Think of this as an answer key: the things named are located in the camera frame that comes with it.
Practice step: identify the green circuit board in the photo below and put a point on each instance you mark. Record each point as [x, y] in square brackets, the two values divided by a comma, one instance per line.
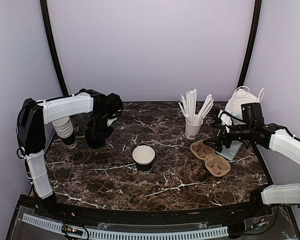
[71, 230]

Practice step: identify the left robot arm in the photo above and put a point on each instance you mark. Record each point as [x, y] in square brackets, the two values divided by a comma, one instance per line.
[36, 114]

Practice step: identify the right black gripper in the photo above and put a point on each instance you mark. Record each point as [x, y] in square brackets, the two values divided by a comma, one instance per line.
[217, 139]

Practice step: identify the black paper coffee cup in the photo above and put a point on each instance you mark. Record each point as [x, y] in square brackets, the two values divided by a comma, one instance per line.
[143, 157]

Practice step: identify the brown cardboard cup carrier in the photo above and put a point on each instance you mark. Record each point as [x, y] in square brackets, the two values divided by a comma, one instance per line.
[217, 165]

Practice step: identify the white cup holding straws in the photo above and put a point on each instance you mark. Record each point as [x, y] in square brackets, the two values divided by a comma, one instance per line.
[192, 130]

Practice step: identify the left black frame post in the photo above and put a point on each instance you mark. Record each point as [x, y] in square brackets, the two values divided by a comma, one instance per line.
[52, 46]

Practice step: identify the black front table rail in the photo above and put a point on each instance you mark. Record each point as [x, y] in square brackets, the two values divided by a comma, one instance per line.
[222, 215]

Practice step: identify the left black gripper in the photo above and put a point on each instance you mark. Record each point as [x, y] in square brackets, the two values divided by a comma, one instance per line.
[109, 130]

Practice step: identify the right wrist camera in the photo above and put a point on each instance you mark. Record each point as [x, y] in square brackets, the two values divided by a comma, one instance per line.
[226, 120]

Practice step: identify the white paper bag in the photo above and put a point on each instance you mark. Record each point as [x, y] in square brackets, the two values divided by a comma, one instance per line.
[241, 95]

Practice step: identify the white slotted cable duct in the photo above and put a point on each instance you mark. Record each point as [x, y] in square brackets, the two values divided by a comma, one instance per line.
[126, 233]

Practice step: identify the stack of paper cups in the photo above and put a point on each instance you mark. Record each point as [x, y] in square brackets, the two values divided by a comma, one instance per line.
[65, 130]

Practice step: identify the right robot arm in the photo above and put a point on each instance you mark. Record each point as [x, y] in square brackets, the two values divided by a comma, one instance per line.
[253, 129]

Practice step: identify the stack of black lids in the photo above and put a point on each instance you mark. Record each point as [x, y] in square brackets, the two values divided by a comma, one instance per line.
[93, 140]

